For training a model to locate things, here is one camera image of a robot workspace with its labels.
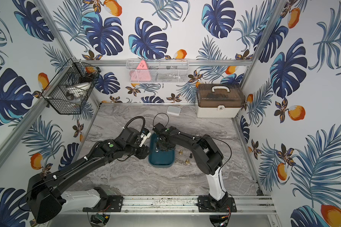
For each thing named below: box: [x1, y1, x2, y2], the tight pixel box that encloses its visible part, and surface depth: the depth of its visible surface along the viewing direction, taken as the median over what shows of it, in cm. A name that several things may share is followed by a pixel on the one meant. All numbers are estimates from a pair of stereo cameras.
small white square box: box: [166, 105, 181, 116], surface depth 119 cm
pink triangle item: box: [129, 60, 152, 82], surface depth 92 cm
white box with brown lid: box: [196, 83, 246, 119], surface depth 104 cm
